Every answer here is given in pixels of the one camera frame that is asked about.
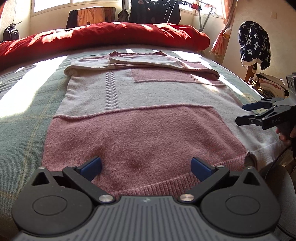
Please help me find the orange hanging garment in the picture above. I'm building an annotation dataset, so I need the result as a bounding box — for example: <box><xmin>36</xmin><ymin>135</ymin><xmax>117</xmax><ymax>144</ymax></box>
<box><xmin>77</xmin><ymin>7</ymin><xmax>105</xmax><ymax>25</ymax></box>

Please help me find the green plaid bed blanket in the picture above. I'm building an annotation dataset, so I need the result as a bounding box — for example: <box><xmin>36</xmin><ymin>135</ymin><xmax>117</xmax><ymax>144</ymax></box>
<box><xmin>0</xmin><ymin>47</ymin><xmax>287</xmax><ymax>232</ymax></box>

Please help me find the wooden chair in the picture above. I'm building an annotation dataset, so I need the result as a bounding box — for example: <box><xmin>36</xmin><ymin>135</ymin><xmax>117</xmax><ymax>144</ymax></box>
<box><xmin>245</xmin><ymin>62</ymin><xmax>262</xmax><ymax>88</ymax></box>

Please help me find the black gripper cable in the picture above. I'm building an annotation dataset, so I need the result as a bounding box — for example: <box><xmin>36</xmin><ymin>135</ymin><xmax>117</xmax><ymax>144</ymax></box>
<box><xmin>260</xmin><ymin>144</ymin><xmax>296</xmax><ymax>173</ymax></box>

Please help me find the dark hanging garment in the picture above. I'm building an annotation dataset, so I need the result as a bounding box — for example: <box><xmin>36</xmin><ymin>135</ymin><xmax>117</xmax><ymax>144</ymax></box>
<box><xmin>66</xmin><ymin>10</ymin><xmax>79</xmax><ymax>29</ymax></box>

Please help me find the orange striped curtain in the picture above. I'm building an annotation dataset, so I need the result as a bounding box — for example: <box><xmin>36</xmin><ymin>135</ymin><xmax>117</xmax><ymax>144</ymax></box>
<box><xmin>210</xmin><ymin>0</ymin><xmax>238</xmax><ymax>57</ymax></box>

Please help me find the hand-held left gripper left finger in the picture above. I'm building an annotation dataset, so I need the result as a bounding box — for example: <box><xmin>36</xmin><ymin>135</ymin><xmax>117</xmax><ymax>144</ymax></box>
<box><xmin>32</xmin><ymin>156</ymin><xmax>115</xmax><ymax>205</ymax></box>

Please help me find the window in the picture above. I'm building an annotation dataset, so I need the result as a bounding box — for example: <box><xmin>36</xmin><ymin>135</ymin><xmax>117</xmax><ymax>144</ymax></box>
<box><xmin>32</xmin><ymin>0</ymin><xmax>226</xmax><ymax>16</ymax></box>

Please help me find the brown hanging garment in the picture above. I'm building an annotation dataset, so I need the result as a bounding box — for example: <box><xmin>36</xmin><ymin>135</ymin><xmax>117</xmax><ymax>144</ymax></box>
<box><xmin>104</xmin><ymin>7</ymin><xmax>116</xmax><ymax>23</ymax></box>

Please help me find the person's grey trouser leg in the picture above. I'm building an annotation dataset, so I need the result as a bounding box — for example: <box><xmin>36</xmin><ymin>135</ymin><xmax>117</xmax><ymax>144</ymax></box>
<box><xmin>258</xmin><ymin>164</ymin><xmax>296</xmax><ymax>239</ymax></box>

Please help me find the navy star-print garment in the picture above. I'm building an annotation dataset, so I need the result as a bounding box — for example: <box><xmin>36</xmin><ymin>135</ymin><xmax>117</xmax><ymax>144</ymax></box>
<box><xmin>238</xmin><ymin>21</ymin><xmax>271</xmax><ymax>71</ymax></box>

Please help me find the black jacket with emblem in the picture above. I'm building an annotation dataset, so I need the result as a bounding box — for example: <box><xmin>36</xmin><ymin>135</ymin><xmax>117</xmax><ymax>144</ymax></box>
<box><xmin>128</xmin><ymin>0</ymin><xmax>158</xmax><ymax>24</ymax></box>

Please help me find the metal clothes drying rack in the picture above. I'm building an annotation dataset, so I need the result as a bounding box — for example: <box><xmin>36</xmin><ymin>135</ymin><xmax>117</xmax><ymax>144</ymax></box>
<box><xmin>180</xmin><ymin>0</ymin><xmax>216</xmax><ymax>33</ymax></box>

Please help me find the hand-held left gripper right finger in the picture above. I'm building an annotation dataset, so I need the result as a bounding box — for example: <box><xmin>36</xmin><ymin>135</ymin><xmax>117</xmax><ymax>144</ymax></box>
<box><xmin>179</xmin><ymin>157</ymin><xmax>260</xmax><ymax>204</ymax></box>

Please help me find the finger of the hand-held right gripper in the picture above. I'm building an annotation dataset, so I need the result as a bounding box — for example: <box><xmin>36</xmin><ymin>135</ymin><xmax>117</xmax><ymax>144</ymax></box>
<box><xmin>242</xmin><ymin>98</ymin><xmax>281</xmax><ymax>111</ymax></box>
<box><xmin>235</xmin><ymin>108</ymin><xmax>277</xmax><ymax>127</ymax></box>

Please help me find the row of hanging socks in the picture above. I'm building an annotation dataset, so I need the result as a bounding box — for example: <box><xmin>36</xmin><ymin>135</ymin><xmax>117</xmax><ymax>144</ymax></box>
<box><xmin>181</xmin><ymin>0</ymin><xmax>201</xmax><ymax>10</ymax></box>

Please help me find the pink and white knit sweater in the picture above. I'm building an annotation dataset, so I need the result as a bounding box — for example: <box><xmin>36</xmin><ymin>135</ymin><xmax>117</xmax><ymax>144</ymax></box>
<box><xmin>42</xmin><ymin>50</ymin><xmax>286</xmax><ymax>197</ymax></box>

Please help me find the stack of folded clothes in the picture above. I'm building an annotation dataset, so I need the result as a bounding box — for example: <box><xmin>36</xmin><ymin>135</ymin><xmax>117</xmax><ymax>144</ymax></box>
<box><xmin>252</xmin><ymin>72</ymin><xmax>289</xmax><ymax>99</ymax></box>

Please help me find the black backpack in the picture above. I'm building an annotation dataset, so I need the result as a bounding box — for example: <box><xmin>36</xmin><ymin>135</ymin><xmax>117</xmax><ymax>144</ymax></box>
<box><xmin>3</xmin><ymin>22</ymin><xmax>22</xmax><ymax>42</ymax></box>

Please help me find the person's right hand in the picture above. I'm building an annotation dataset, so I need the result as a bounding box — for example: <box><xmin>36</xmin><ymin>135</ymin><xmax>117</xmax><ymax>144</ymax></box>
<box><xmin>276</xmin><ymin>128</ymin><xmax>292</xmax><ymax>146</ymax></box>

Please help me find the red duvet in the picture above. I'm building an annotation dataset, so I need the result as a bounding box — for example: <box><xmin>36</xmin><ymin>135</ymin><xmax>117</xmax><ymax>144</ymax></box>
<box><xmin>0</xmin><ymin>22</ymin><xmax>210</xmax><ymax>72</ymax></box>

